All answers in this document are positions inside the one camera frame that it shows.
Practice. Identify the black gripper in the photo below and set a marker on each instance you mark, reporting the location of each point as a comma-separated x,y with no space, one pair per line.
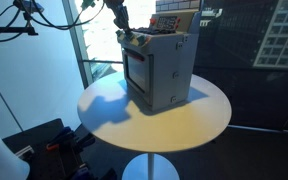
120,13

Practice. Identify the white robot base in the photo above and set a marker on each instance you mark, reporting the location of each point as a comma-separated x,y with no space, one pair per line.
0,156

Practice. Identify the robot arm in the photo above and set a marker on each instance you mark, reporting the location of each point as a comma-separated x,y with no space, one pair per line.
110,2

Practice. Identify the teal knob beside red mark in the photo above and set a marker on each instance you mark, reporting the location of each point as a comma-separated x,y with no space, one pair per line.
119,33

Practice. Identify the red toy stove dial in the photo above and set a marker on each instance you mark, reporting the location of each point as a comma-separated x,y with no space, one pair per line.
152,21

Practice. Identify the toy stove keypad panel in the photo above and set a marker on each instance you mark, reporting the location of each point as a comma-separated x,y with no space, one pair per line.
166,22

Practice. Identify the grey oven door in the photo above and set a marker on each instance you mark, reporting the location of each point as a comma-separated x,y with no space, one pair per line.
137,73

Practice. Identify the grey toy stove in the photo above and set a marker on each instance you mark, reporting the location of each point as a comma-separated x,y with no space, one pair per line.
170,70

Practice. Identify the window guard rail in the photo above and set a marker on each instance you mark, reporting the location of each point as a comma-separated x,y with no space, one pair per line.
100,61

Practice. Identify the grey window frame post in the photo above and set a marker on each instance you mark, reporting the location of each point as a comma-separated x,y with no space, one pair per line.
77,43

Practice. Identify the blue camera on mount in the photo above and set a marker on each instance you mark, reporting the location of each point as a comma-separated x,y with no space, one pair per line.
29,5

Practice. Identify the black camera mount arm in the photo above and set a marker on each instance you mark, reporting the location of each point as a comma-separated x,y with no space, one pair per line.
7,30

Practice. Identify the white round table pedestal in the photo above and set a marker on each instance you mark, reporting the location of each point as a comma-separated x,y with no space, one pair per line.
150,168

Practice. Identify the silver metal bracket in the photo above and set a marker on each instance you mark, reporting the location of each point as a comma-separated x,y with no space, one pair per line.
24,152

